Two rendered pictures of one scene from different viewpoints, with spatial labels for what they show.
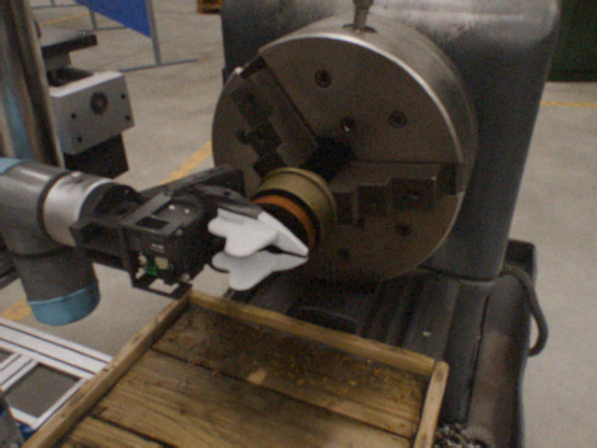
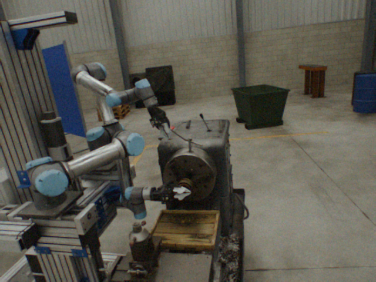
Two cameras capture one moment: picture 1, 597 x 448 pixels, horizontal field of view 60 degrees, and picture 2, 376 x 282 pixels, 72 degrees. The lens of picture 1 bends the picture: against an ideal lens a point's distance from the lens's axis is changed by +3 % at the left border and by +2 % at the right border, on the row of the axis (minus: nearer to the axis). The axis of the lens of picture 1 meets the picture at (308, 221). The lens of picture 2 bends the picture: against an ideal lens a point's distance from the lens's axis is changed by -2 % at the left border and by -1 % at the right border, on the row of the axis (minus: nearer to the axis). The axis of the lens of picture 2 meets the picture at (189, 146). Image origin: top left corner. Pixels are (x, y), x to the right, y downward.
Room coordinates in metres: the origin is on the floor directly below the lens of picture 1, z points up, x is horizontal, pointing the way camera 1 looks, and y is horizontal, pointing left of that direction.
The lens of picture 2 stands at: (-0.87, 0.18, 1.77)
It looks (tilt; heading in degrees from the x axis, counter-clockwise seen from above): 19 degrees down; 351
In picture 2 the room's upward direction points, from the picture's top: 7 degrees counter-clockwise
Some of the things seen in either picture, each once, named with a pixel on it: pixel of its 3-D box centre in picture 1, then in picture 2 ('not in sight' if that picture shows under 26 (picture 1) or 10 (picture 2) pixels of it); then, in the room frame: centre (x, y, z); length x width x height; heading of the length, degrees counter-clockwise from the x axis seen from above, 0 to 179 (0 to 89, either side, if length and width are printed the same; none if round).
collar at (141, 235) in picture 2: not in sight; (138, 232); (0.04, 0.28, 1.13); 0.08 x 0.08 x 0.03
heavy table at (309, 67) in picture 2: not in sight; (311, 80); (7.60, -5.82, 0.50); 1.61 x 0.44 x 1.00; 164
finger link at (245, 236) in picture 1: (252, 240); (181, 191); (0.38, 0.05, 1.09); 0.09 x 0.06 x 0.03; 67
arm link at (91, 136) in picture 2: not in sight; (97, 138); (0.86, 0.50, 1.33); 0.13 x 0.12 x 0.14; 133
